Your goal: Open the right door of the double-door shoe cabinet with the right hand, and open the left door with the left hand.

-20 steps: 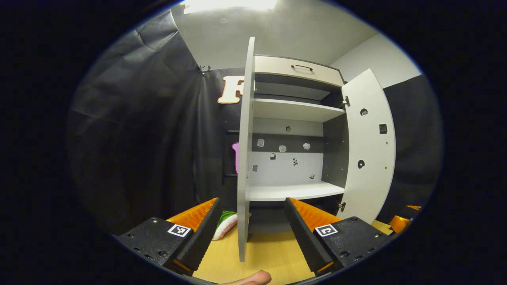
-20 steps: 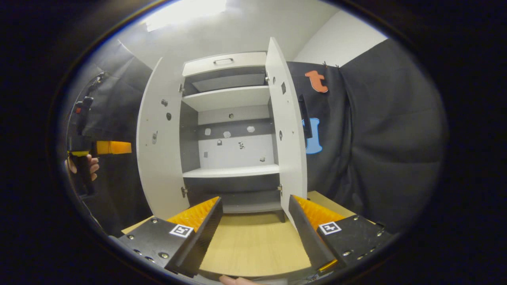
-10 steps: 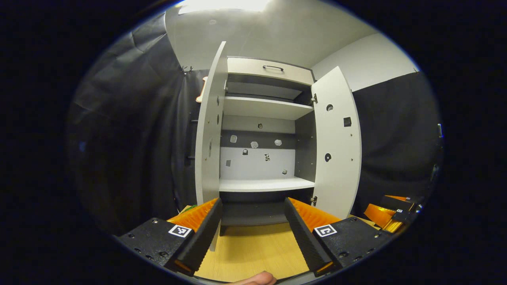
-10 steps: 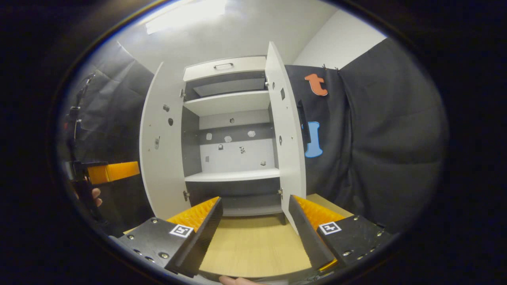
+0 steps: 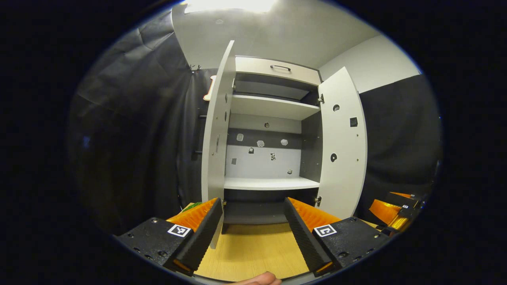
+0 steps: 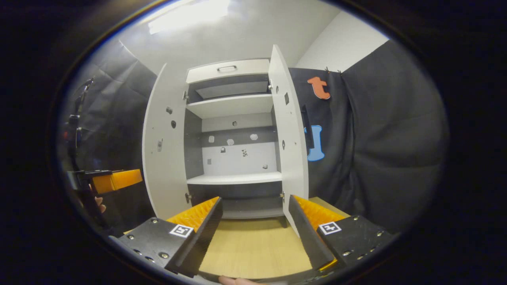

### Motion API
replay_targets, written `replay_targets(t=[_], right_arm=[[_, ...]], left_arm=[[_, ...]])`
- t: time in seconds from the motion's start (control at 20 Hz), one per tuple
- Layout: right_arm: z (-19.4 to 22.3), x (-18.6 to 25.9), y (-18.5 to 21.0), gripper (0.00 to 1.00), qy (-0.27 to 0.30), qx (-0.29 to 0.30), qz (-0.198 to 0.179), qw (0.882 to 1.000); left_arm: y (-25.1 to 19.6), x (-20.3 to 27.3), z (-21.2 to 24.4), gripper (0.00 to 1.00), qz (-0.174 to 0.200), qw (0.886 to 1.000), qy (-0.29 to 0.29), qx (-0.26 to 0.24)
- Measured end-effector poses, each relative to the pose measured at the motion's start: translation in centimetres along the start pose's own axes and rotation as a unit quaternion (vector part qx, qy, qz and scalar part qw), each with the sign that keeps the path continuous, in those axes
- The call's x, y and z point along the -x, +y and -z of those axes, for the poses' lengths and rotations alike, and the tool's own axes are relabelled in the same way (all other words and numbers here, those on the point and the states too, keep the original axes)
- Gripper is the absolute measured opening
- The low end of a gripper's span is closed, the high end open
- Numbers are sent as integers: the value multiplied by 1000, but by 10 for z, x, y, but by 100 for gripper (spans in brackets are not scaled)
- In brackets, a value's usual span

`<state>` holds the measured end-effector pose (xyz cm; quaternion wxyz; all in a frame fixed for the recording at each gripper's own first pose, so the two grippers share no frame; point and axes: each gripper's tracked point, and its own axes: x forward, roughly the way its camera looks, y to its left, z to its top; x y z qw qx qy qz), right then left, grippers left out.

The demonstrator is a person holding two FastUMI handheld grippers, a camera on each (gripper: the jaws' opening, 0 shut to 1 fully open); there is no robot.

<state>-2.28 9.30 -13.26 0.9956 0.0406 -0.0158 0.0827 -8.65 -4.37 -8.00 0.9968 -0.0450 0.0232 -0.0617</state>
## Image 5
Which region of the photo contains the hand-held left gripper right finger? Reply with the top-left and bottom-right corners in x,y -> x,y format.
283,197 -> 393,277

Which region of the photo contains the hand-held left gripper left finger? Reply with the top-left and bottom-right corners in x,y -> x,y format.
118,198 -> 224,277

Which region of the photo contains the headphone sticker shoe cabinet door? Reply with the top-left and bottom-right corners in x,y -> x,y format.
315,66 -> 368,220

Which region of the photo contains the beige double-door shoe cabinet body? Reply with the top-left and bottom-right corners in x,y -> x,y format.
222,71 -> 323,234

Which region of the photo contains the camera sticker shoe cabinet door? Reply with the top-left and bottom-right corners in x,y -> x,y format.
193,40 -> 237,250

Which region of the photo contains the black backdrop cloth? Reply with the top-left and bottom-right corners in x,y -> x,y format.
67,10 -> 442,238

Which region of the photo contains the ceiling light panel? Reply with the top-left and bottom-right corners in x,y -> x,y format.
184,0 -> 278,14

